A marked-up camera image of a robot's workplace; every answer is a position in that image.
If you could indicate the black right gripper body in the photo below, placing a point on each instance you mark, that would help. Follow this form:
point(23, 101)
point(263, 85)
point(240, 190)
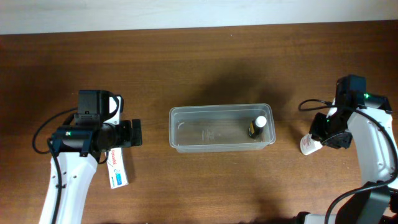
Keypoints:
point(331, 130)

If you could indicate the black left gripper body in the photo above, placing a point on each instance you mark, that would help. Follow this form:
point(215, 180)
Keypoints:
point(120, 135)

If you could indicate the white pump lotion bottle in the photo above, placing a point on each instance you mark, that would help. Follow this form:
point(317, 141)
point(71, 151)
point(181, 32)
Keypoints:
point(308, 145)

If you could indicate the dark syrup bottle white cap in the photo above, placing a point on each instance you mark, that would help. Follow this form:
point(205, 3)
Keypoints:
point(257, 126)

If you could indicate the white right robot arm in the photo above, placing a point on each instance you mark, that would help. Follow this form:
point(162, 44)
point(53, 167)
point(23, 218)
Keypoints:
point(366, 120)

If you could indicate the clear plastic container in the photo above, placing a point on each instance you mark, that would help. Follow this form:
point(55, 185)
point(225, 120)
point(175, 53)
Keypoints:
point(219, 128)

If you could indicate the white Panadol medicine box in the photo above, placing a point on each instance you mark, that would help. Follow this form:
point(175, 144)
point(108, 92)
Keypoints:
point(116, 169)

